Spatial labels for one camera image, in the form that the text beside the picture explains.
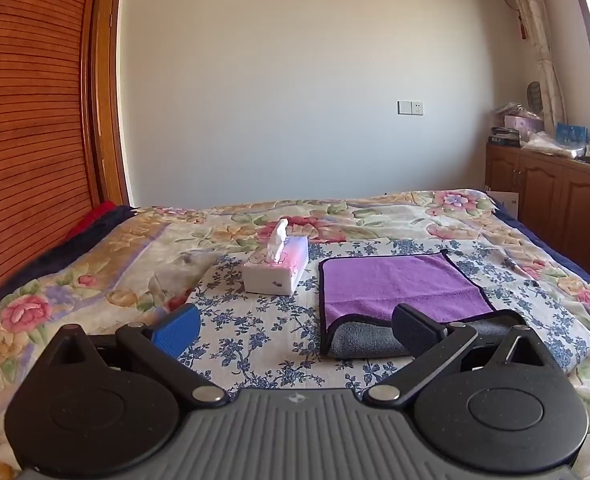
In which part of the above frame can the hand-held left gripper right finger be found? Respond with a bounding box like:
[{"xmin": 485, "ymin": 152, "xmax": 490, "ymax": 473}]
[{"xmin": 363, "ymin": 302, "xmax": 556, "ymax": 408}]

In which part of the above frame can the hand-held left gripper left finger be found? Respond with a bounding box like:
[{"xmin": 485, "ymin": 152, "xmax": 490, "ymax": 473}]
[{"xmin": 41, "ymin": 303, "xmax": 229, "ymax": 407}]

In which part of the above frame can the purple and grey towel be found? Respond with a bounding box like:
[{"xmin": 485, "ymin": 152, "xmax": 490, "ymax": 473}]
[{"xmin": 317, "ymin": 249, "xmax": 526, "ymax": 359}]

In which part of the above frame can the floral blanket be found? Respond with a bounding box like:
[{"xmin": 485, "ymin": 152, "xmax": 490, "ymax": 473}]
[{"xmin": 0, "ymin": 189, "xmax": 590, "ymax": 480}]

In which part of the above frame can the blue flower print cloth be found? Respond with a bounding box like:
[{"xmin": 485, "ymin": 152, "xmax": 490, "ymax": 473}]
[{"xmin": 175, "ymin": 239, "xmax": 590, "ymax": 401}]

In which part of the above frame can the white tissue box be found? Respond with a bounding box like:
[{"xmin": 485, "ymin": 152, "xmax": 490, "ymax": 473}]
[{"xmin": 241, "ymin": 218, "xmax": 310, "ymax": 296}]

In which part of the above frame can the dark blanket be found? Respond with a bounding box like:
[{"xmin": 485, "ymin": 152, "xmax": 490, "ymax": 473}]
[{"xmin": 0, "ymin": 204, "xmax": 138, "ymax": 328}]

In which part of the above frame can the red cloth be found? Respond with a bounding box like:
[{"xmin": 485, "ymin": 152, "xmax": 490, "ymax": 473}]
[{"xmin": 67, "ymin": 201, "xmax": 119, "ymax": 241}]

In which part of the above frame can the white cardboard box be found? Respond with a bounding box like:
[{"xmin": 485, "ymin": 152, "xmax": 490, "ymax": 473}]
[{"xmin": 485, "ymin": 187, "xmax": 521, "ymax": 218}]

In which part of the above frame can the dark blue bed sheet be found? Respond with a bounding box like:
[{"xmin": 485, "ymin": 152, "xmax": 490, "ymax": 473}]
[{"xmin": 495, "ymin": 200, "xmax": 590, "ymax": 301}]

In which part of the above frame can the wooden cabinet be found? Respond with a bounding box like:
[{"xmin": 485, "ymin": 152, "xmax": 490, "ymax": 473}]
[{"xmin": 484, "ymin": 142, "xmax": 590, "ymax": 286}]

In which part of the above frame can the dark book stack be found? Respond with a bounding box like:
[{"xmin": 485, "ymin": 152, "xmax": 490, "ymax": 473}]
[{"xmin": 490, "ymin": 127, "xmax": 522, "ymax": 149}]

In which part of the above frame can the clear plastic bag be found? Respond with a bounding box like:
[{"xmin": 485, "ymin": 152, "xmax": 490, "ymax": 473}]
[{"xmin": 520, "ymin": 131, "xmax": 590, "ymax": 155}]

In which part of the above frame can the wooden door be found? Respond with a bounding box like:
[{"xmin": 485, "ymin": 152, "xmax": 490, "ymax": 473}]
[{"xmin": 89, "ymin": 0, "xmax": 130, "ymax": 208}]

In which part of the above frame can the pink box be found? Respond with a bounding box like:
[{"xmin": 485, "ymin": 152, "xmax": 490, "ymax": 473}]
[{"xmin": 504, "ymin": 115, "xmax": 545, "ymax": 135}]

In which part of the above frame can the blue box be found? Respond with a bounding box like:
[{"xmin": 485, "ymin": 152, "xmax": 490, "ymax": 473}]
[{"xmin": 555, "ymin": 122, "xmax": 589, "ymax": 145}]

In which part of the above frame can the wooden slatted wardrobe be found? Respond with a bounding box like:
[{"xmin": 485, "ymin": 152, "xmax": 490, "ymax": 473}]
[{"xmin": 0, "ymin": 0, "xmax": 106, "ymax": 321}]

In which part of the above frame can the patterned curtain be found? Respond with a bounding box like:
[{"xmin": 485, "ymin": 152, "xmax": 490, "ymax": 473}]
[{"xmin": 498, "ymin": 0, "xmax": 568, "ymax": 123}]

